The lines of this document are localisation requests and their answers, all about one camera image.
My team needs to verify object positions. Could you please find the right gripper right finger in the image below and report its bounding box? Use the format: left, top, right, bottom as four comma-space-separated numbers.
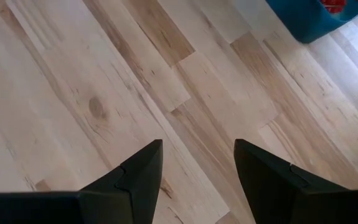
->
233, 138, 358, 224

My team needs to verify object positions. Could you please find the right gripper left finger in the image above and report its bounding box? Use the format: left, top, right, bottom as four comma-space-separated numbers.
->
0, 138, 164, 224

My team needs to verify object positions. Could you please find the red dish brush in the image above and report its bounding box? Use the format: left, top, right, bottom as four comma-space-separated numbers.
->
319, 0, 347, 14

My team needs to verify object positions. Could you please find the blue plastic bin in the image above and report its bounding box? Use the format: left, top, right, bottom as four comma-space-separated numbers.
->
265, 0, 358, 44

